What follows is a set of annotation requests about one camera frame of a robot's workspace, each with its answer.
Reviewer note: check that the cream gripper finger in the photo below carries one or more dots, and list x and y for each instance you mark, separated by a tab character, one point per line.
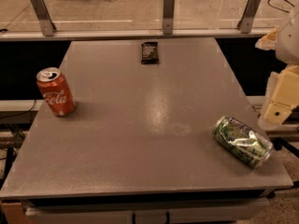
268	42
282	94

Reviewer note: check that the crushed green soda can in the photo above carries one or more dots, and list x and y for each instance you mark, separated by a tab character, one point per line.
243	142

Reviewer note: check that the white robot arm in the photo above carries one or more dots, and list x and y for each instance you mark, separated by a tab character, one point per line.
287	51

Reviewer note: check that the black rxbar chocolate wrapper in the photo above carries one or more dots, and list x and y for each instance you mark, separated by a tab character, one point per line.
150	53

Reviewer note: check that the red Coca-Cola can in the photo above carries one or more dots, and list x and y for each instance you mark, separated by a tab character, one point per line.
55	90

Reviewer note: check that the white horizontal frame rail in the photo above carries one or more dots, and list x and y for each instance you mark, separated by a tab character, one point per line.
128	34

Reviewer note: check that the right metal bracket post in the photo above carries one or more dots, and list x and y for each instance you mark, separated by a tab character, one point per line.
246	22

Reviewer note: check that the metal bracket post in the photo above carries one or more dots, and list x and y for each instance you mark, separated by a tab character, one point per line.
47	26
246	22
168	16

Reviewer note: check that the middle metal bracket post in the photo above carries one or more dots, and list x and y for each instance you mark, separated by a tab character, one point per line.
168	16

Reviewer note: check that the left metal bracket post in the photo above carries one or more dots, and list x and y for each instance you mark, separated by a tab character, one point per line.
47	26

